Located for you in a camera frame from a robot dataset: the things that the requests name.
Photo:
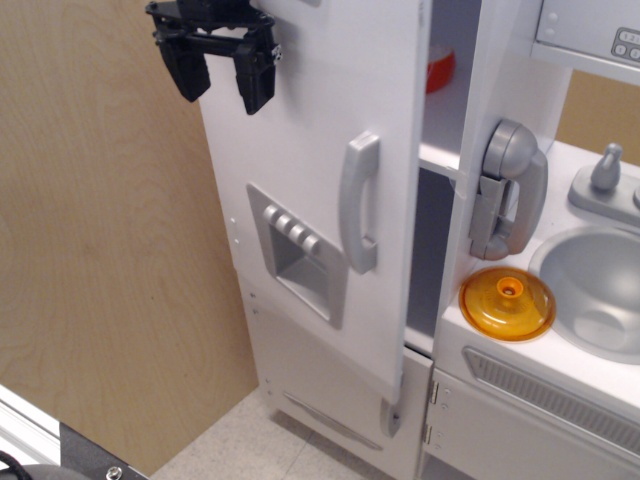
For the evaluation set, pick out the orange transparent pot lid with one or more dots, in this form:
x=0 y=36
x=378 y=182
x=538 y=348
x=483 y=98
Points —
x=507 y=304

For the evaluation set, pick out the grey toy sink basin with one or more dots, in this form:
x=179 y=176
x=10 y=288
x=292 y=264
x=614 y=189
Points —
x=595 y=292

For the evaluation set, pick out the grey oven vent panel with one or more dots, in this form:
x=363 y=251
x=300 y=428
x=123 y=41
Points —
x=594 y=419

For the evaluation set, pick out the grey toy faucet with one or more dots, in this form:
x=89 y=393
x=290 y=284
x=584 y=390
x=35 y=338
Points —
x=604 y=190

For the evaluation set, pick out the grey ice dispenser panel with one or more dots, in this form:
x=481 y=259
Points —
x=311 y=267

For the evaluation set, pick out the grey freezer door handle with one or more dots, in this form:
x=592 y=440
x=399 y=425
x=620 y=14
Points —
x=390 y=418

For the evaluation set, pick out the orange salmon sushi toy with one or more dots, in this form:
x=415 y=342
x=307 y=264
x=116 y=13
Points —
x=441 y=67

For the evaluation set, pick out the white lower freezer door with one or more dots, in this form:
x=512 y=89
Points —
x=301 y=377

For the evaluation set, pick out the grey toy wall phone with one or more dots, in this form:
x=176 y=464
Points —
x=511 y=193

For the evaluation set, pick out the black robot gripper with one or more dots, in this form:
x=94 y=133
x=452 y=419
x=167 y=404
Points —
x=186 y=30

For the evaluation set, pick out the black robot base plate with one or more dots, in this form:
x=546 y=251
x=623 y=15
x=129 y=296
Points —
x=31 y=452

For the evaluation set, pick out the white oven door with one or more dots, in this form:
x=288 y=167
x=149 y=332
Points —
x=487 y=437

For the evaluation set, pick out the white toy kitchen cabinet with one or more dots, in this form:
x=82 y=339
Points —
x=496 y=78

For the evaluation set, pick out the white toy fridge door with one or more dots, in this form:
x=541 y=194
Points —
x=346 y=67

